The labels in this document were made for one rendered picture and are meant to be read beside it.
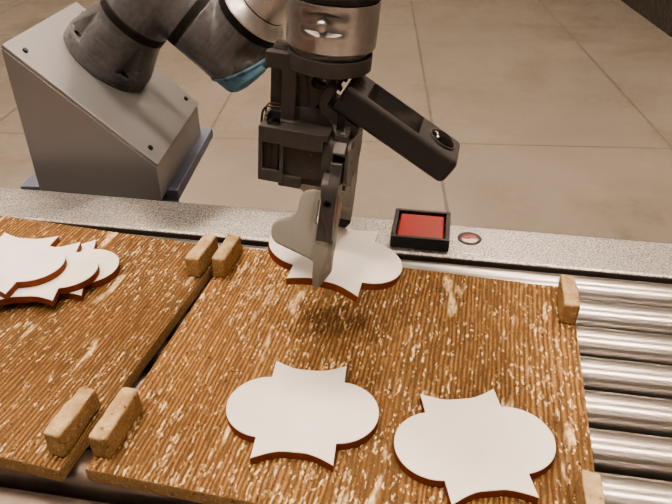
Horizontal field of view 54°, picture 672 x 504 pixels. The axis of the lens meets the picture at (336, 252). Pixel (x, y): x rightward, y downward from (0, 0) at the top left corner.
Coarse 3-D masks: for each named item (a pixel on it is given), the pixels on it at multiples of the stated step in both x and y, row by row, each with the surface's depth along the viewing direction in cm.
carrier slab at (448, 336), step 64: (256, 256) 80; (192, 320) 70; (256, 320) 70; (320, 320) 70; (384, 320) 70; (448, 320) 70; (512, 320) 70; (192, 384) 62; (384, 384) 62; (448, 384) 62; (512, 384) 62; (576, 384) 62; (128, 448) 56; (192, 448) 56; (384, 448) 56; (576, 448) 56
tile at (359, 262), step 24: (336, 240) 67; (360, 240) 68; (288, 264) 63; (312, 264) 63; (336, 264) 64; (360, 264) 65; (384, 264) 65; (336, 288) 62; (360, 288) 62; (384, 288) 63
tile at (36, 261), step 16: (0, 240) 78; (16, 240) 78; (32, 240) 78; (48, 240) 78; (0, 256) 75; (16, 256) 75; (32, 256) 75; (48, 256) 75; (64, 256) 75; (0, 272) 73; (16, 272) 73; (32, 272) 73; (48, 272) 73; (0, 288) 70; (16, 288) 71
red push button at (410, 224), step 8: (408, 216) 90; (416, 216) 90; (424, 216) 90; (432, 216) 90; (400, 224) 88; (408, 224) 88; (416, 224) 88; (424, 224) 88; (432, 224) 88; (440, 224) 88; (400, 232) 86; (408, 232) 86; (416, 232) 86; (424, 232) 86; (432, 232) 86; (440, 232) 86
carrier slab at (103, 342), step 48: (96, 240) 84; (144, 240) 84; (96, 288) 75; (144, 288) 75; (192, 288) 75; (0, 336) 68; (48, 336) 68; (96, 336) 68; (144, 336) 68; (0, 384) 62; (48, 384) 62; (96, 384) 62; (0, 432) 57
